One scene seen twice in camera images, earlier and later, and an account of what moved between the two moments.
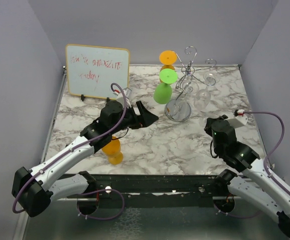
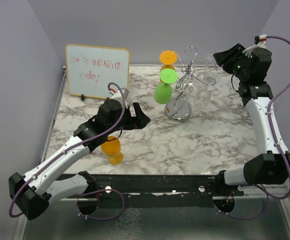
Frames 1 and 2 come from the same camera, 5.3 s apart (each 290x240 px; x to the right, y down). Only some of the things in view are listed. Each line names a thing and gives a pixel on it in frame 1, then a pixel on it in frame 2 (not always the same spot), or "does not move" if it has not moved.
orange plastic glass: x=112 y=150 does not move
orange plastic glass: x=168 y=58 does not move
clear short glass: x=202 y=122 to x=211 y=75
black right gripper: x=211 y=120 to x=225 y=58
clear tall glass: x=179 y=110 does not move
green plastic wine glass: x=163 y=92 does not move
